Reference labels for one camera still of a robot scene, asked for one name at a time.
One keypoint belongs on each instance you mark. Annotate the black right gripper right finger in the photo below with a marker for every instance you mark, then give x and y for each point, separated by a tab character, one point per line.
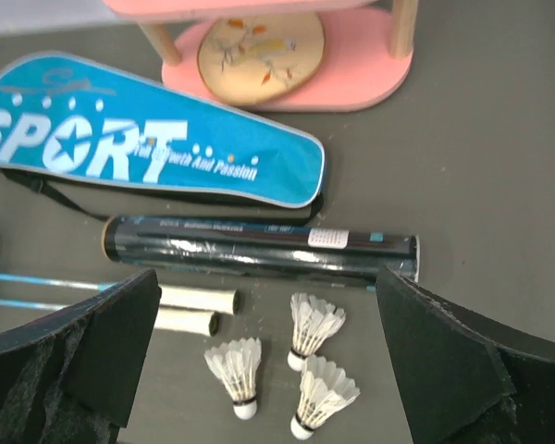
463	377

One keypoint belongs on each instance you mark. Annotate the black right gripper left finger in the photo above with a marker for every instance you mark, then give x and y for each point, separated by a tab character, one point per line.
72	376

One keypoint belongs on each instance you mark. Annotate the white feather shuttlecock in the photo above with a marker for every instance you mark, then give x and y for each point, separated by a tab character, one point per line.
235	365
325	389
314	321

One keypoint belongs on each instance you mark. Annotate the black shuttlecock tube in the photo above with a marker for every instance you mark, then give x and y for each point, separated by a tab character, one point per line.
336	256

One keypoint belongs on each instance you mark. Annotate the blue badminton racket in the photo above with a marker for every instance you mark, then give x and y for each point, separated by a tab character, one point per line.
206	323
220	301

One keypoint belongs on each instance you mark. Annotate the blue sport racket bag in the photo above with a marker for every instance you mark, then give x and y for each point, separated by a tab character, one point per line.
68	119

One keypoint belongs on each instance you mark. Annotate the round painted beige coaster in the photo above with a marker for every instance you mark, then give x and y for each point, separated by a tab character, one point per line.
251	60

